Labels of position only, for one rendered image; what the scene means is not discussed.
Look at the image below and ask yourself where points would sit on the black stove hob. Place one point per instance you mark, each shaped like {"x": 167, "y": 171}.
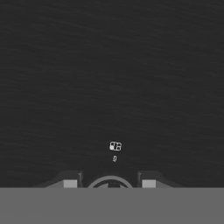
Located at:
{"x": 110, "y": 73}

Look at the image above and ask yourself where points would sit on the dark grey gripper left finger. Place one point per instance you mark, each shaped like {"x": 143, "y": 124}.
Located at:
{"x": 70, "y": 183}

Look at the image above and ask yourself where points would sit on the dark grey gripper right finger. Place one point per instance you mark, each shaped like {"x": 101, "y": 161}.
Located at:
{"x": 148, "y": 183}

